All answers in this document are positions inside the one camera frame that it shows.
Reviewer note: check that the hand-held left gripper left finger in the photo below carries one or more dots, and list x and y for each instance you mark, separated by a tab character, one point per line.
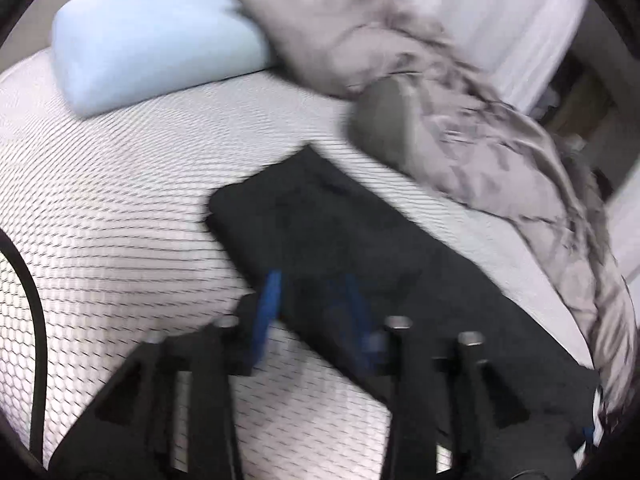
267	310

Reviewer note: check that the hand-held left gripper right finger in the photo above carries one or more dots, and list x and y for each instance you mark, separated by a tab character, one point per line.
358	310

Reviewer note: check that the black pants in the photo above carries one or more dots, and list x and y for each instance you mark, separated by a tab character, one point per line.
325	220

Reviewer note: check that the grey crumpled duvet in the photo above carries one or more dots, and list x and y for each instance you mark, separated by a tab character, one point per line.
475	125

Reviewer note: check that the light blue pillow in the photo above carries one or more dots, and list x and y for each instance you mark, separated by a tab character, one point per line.
150	45

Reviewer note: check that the dark wooden furniture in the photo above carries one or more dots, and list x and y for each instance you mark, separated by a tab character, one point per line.
585	105

